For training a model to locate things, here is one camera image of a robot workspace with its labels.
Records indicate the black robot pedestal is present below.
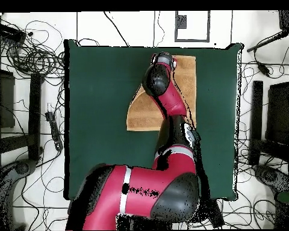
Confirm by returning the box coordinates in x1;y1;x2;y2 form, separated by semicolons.
116;213;173;230

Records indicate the dark grey stand base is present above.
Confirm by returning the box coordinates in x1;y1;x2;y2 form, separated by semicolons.
252;164;289;193
0;158;38;230

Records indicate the orange terry towel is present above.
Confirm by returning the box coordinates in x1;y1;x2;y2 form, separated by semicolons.
126;55;197;132

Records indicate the black rectangular box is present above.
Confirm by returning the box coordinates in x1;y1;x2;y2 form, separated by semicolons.
0;22;26;43

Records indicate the black power adapter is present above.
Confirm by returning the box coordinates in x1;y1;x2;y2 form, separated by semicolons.
256;61;272;78

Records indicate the black floor beam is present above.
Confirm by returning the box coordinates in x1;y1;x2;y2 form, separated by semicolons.
28;73;45;161
249;80;264;165

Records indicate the black power strip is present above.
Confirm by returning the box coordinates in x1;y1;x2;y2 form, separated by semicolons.
207;199;225;229
45;111;64;152

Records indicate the dark flat panel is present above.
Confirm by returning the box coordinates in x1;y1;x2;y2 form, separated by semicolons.
0;68;16;129
266;81;289;145

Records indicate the black cable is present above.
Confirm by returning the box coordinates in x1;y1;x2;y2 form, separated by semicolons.
103;11;130;47

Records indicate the black rod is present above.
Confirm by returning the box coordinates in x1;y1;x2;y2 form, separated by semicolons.
246;30;289;53

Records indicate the dark green table cloth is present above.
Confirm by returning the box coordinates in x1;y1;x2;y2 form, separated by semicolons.
63;38;244;202

